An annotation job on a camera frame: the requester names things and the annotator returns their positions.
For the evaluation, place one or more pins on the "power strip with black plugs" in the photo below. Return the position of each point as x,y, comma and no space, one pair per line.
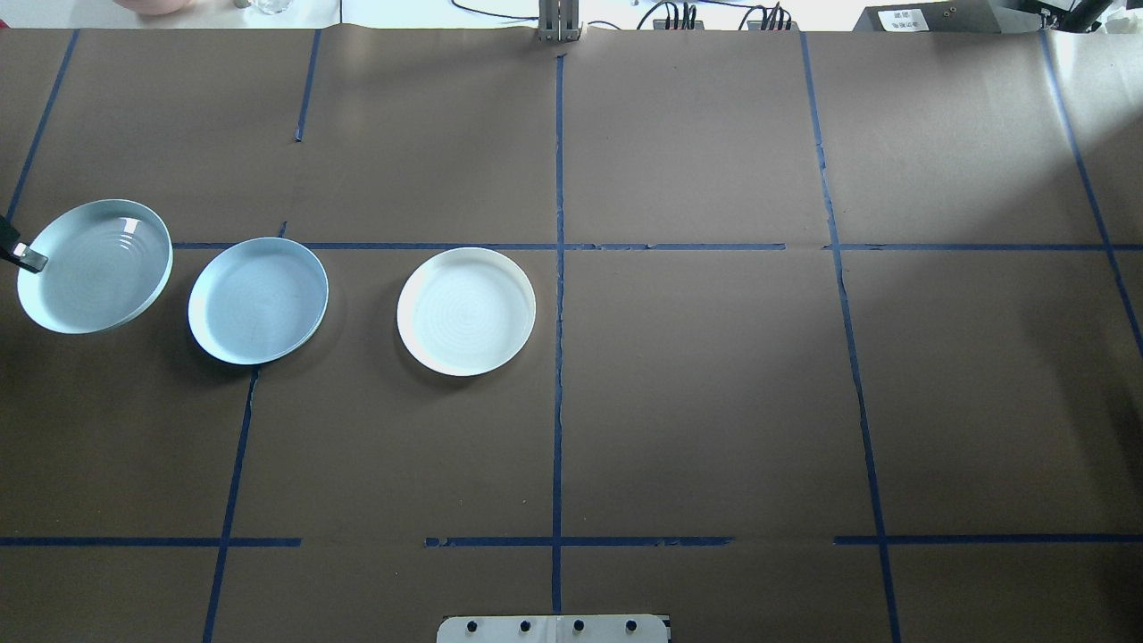
770,20
671,20

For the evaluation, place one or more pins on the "grey metal post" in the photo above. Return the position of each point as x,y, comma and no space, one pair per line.
559,22

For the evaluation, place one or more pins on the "light blue ribbed plate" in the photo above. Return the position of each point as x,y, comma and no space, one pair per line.
94,268
257,302

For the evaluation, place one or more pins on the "white ribbed plate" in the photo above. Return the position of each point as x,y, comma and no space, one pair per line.
466,313

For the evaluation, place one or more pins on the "clear glass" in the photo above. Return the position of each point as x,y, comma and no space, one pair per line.
270,5

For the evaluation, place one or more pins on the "grey box with white label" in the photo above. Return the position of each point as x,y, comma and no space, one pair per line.
929,16

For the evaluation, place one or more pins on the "white bolted mount base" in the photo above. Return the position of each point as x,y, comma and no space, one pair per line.
554,630

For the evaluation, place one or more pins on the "black device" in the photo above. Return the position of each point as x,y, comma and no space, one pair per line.
1076,13

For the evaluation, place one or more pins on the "pink round object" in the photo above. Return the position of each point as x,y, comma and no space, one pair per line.
156,5

